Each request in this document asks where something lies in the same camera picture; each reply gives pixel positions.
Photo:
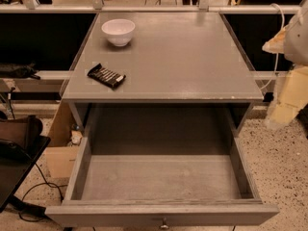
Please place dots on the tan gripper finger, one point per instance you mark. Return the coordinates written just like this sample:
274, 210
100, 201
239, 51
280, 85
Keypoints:
290, 100
276, 44

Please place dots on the grey top drawer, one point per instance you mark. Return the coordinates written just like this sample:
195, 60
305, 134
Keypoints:
161, 166

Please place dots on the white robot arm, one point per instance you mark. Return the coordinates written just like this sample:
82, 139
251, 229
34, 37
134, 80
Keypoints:
292, 42

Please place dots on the grey drawer cabinet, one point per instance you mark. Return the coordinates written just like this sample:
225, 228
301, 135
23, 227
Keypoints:
160, 120

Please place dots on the white bowl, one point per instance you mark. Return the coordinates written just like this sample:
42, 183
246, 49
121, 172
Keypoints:
118, 32

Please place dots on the black snack bar wrapper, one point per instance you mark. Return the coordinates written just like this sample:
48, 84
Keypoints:
106, 76

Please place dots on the cardboard box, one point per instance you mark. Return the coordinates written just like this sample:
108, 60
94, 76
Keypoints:
65, 137

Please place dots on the brown bag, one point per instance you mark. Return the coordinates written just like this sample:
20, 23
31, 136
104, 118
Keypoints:
22, 131

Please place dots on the black side table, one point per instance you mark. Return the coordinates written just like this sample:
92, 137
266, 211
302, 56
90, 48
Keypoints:
12, 175

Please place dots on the metal rail frame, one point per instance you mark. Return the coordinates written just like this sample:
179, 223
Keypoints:
154, 8

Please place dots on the black cloth on rail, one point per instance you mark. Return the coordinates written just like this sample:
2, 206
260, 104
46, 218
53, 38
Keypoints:
21, 71

